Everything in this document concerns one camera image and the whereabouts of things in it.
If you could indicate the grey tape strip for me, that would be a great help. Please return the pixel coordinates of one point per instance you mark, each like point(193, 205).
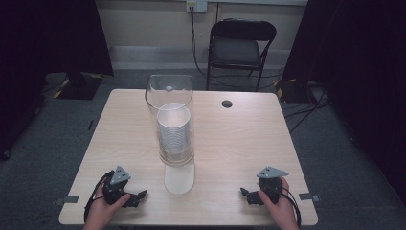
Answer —
point(68, 199)
point(309, 196)

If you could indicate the stack of white paper cups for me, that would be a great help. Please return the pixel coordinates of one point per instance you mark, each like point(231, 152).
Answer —
point(174, 134)

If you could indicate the black stand base yellow tape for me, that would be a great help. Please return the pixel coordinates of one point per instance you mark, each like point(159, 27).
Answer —
point(288, 91)
point(81, 87)

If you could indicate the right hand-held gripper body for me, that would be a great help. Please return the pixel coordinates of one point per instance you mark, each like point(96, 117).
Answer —
point(270, 187)

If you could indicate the black folding chair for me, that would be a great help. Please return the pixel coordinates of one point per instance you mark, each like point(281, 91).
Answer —
point(236, 51)

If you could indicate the person's left hand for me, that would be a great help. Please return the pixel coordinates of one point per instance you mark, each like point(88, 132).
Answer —
point(100, 214)

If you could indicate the white wall outlet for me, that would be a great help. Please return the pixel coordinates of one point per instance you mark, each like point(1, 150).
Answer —
point(197, 5)

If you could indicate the person's right hand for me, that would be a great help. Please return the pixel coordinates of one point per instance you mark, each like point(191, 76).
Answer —
point(282, 212)

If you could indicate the black curtain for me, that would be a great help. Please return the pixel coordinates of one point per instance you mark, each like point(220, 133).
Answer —
point(38, 48)
point(360, 64)

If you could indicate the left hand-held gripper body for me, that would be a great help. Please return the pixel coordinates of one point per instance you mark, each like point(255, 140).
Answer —
point(111, 191)

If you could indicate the clear plastic cup dispenser tube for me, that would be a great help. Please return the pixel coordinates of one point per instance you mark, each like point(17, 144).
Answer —
point(153, 96)

